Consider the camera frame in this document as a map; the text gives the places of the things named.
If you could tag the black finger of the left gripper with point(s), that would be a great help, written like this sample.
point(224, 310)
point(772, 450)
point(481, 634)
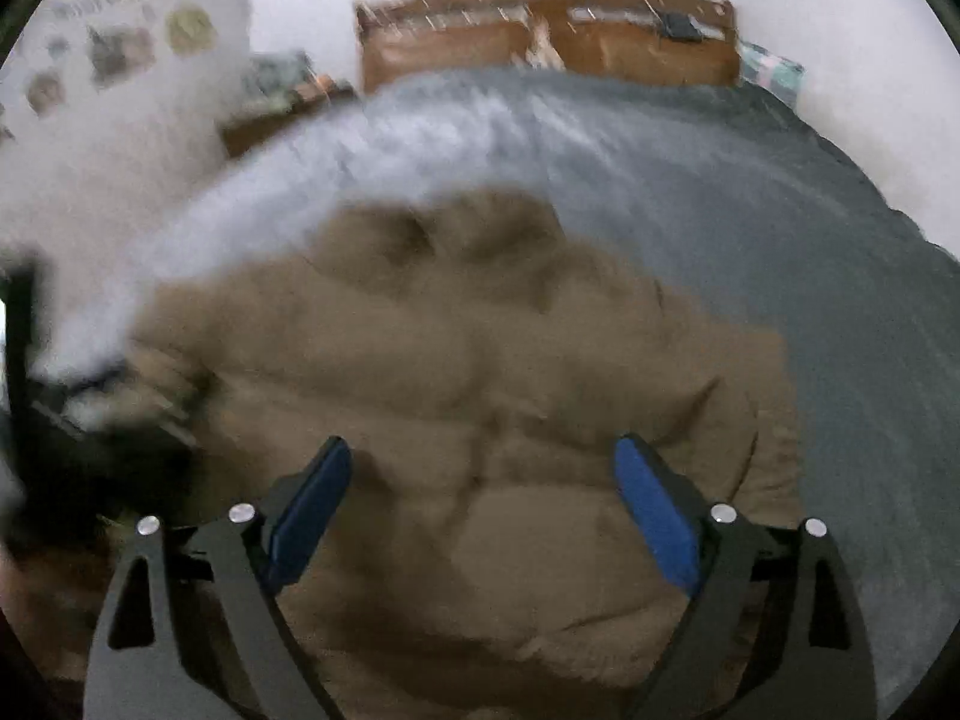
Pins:
point(51, 465)

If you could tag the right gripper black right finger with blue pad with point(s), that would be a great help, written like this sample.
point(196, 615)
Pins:
point(772, 628)

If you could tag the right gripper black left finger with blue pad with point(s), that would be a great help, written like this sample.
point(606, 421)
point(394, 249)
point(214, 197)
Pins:
point(190, 627)

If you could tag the brown puffer jacket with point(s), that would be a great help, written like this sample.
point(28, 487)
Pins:
point(481, 364)

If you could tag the small tabby kitten sticker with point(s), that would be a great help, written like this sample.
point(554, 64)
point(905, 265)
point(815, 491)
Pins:
point(45, 92)

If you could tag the two grey cats sticker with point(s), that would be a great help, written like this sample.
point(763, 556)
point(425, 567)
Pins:
point(117, 54)

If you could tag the green bag on nightstand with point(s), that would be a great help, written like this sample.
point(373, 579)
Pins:
point(269, 76)

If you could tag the yellow flower cat sticker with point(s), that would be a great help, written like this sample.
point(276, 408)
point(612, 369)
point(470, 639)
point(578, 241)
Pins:
point(190, 31)

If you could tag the brown wooden nightstand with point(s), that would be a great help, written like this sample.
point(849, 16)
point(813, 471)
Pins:
point(259, 122)

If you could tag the grey plush bed blanket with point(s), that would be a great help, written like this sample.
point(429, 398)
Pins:
point(723, 193)

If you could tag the checkered pastel pillow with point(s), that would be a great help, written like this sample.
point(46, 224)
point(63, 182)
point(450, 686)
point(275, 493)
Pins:
point(779, 76)

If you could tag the black device on headboard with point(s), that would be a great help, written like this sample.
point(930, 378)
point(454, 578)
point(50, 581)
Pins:
point(679, 27)

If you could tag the brown wooden headboard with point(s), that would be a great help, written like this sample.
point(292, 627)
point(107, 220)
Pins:
point(614, 38)

